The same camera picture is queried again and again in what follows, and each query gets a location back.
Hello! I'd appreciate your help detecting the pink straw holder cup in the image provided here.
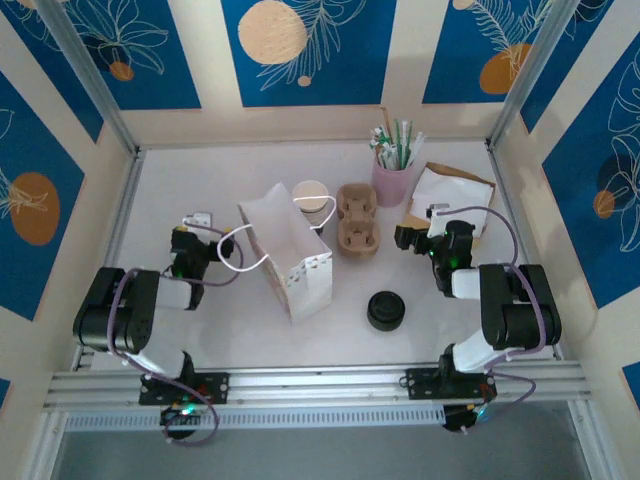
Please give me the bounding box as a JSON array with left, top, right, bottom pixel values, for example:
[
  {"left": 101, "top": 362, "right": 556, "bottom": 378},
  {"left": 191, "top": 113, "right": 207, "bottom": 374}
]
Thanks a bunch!
[{"left": 371, "top": 154, "right": 417, "bottom": 208}]

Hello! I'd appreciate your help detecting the wooden stirrer stick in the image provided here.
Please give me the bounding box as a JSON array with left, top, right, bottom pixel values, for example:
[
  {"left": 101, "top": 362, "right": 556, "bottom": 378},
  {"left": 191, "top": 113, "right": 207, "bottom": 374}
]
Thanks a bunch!
[{"left": 380, "top": 105, "right": 397, "bottom": 151}]

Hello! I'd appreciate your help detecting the white napkin stack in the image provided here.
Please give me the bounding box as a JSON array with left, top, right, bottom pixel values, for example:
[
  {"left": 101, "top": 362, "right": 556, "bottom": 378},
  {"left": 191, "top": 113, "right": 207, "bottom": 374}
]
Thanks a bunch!
[{"left": 410, "top": 167, "right": 496, "bottom": 236}]

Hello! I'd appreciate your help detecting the aluminium frame leg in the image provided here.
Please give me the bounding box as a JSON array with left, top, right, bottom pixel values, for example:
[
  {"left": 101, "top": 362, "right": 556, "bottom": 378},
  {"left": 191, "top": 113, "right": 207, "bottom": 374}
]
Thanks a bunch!
[
  {"left": 564, "top": 399, "right": 604, "bottom": 480},
  {"left": 27, "top": 409, "right": 69, "bottom": 480}
]

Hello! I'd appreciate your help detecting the white paper carry bag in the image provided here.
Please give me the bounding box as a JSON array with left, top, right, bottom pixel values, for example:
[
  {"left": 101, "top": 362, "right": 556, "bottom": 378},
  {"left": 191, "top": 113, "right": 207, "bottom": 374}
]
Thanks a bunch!
[{"left": 219, "top": 182, "right": 336, "bottom": 325}]

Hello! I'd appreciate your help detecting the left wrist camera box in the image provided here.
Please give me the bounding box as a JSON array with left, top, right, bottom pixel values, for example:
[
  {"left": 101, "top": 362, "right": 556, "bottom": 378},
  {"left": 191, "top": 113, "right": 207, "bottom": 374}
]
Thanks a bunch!
[{"left": 181, "top": 211, "right": 215, "bottom": 232}]

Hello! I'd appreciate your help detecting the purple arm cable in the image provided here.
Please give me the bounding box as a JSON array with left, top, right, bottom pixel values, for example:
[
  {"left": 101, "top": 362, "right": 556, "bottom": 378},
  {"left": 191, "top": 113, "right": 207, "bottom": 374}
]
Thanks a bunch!
[
  {"left": 107, "top": 222, "right": 246, "bottom": 447},
  {"left": 433, "top": 204, "right": 546, "bottom": 436}
]

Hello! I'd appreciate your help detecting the aluminium base frame rail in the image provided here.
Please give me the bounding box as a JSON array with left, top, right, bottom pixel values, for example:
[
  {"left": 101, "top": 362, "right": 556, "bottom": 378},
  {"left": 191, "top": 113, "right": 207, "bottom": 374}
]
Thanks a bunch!
[{"left": 42, "top": 358, "right": 596, "bottom": 416}]

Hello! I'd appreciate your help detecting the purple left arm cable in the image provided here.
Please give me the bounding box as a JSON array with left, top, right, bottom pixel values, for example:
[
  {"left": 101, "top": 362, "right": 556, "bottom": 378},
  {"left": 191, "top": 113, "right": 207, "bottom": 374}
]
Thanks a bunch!
[{"left": 107, "top": 222, "right": 246, "bottom": 447}]

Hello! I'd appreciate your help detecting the aluminium frame post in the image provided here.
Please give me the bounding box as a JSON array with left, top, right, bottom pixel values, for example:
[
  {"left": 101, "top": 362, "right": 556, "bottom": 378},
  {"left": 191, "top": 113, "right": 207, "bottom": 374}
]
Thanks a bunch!
[
  {"left": 35, "top": 0, "right": 146, "bottom": 157},
  {"left": 483, "top": 0, "right": 586, "bottom": 152}
]

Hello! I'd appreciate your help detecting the paper coffee cup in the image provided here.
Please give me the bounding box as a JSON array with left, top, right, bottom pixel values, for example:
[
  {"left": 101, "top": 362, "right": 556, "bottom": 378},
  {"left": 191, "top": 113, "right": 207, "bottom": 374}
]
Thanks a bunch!
[{"left": 291, "top": 180, "right": 330, "bottom": 214}]

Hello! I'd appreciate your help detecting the stack of paper cups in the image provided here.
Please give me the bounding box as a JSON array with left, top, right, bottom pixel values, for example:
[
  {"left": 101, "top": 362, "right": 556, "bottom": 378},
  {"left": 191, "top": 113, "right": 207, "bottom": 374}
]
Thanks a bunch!
[{"left": 299, "top": 199, "right": 332, "bottom": 232}]

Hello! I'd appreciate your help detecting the grey slotted cable duct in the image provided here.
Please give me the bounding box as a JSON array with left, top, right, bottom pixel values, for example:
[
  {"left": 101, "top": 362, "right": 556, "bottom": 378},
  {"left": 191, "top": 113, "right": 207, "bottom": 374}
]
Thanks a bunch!
[{"left": 63, "top": 405, "right": 447, "bottom": 432}]

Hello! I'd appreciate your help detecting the brown pulp cup carrier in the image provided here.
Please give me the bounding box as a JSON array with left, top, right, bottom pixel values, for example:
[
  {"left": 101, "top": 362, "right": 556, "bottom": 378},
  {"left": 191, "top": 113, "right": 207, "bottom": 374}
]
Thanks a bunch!
[{"left": 336, "top": 183, "right": 382, "bottom": 260}]

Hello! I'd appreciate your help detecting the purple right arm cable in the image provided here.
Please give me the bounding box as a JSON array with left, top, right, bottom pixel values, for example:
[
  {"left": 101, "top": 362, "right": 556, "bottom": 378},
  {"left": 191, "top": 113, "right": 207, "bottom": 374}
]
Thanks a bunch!
[{"left": 433, "top": 204, "right": 546, "bottom": 436}]

